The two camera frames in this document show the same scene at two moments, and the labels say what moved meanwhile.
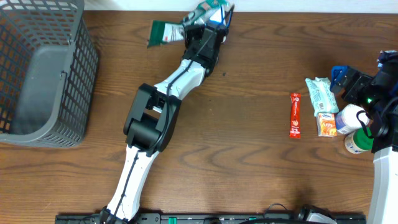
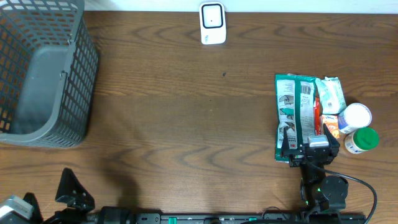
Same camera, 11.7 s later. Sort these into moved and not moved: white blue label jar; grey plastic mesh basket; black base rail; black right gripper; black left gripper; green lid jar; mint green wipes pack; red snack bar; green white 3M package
Moved: red snack bar; green white 3M package; black left gripper; mint green wipes pack; black right gripper
Not moved: grey plastic mesh basket; white blue label jar; black base rail; green lid jar
